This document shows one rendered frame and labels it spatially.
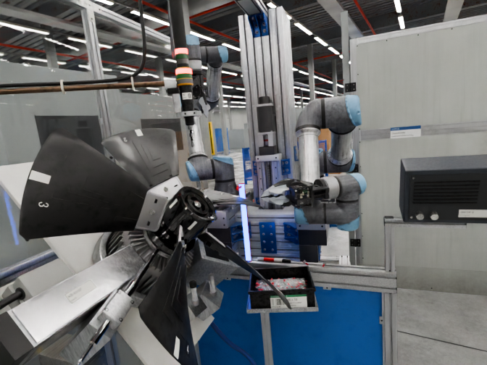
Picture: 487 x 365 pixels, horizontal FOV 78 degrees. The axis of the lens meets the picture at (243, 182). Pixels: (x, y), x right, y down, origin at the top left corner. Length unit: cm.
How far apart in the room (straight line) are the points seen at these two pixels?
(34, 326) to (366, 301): 104
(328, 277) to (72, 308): 87
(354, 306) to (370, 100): 166
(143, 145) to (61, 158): 32
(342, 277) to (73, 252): 89
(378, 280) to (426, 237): 155
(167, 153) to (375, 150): 191
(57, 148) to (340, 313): 110
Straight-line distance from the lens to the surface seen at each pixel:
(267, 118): 168
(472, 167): 110
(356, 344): 140
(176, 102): 86
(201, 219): 74
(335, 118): 119
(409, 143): 257
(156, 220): 77
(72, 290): 69
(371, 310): 131
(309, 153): 114
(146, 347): 86
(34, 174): 67
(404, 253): 278
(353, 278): 123
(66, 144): 71
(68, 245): 90
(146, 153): 93
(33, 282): 72
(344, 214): 108
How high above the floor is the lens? 139
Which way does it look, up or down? 10 degrees down
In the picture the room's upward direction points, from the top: 5 degrees counter-clockwise
